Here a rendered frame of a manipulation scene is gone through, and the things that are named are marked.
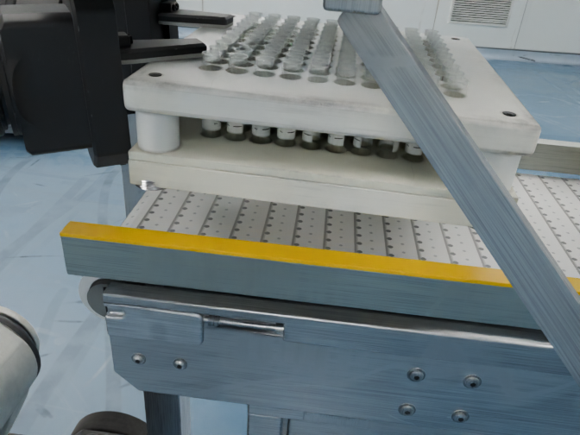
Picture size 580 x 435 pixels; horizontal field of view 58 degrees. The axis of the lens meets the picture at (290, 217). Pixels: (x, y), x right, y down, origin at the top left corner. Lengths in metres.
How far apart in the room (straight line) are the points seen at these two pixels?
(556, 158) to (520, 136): 0.31
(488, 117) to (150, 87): 0.20
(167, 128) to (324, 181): 0.10
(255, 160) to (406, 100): 0.11
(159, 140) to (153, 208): 0.14
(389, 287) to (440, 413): 0.13
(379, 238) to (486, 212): 0.18
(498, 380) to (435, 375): 0.04
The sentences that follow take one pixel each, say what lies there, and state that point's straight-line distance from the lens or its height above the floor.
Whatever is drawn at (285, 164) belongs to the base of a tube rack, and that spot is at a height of 0.98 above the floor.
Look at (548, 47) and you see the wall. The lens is 6.08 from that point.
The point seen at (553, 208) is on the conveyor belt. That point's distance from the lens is 0.57.
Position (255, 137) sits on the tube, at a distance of 0.36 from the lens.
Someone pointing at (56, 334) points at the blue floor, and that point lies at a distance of 1.72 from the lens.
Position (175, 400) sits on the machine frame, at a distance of 0.91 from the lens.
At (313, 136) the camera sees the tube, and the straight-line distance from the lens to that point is 0.36.
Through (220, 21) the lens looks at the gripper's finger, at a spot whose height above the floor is 1.03.
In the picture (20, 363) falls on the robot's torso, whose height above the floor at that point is 0.60.
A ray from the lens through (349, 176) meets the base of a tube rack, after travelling 0.33.
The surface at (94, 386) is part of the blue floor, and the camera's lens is 1.55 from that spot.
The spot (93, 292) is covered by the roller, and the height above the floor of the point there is 0.87.
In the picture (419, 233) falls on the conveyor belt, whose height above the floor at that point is 0.89.
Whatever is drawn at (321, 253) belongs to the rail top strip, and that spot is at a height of 0.92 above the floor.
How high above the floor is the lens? 1.12
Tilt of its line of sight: 30 degrees down
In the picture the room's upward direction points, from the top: 5 degrees clockwise
